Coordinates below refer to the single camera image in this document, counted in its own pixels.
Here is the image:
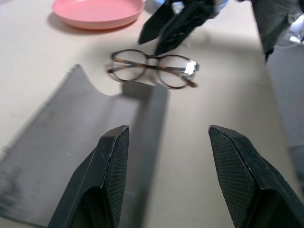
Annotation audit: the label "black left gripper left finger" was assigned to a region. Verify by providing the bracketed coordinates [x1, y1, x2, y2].
[47, 125, 130, 228]

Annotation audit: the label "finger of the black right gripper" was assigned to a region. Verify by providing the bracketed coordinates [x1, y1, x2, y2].
[138, 2, 177, 45]
[154, 13, 207, 57]

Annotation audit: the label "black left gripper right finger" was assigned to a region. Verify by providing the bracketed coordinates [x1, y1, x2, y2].
[208, 124, 304, 228]

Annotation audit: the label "grey open glasses case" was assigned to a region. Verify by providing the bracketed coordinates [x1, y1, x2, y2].
[0, 63, 169, 228]

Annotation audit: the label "tortoiseshell round eyeglasses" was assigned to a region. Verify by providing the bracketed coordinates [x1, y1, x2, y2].
[105, 49, 200, 90]

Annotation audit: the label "pink plastic plate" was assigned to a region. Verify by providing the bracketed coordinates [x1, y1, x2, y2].
[51, 0, 145, 30]

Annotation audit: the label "dark grey textured object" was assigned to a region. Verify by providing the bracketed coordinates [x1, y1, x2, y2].
[251, 0, 304, 63]

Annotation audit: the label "white object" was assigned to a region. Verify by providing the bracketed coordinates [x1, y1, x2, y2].
[276, 20, 304, 48]

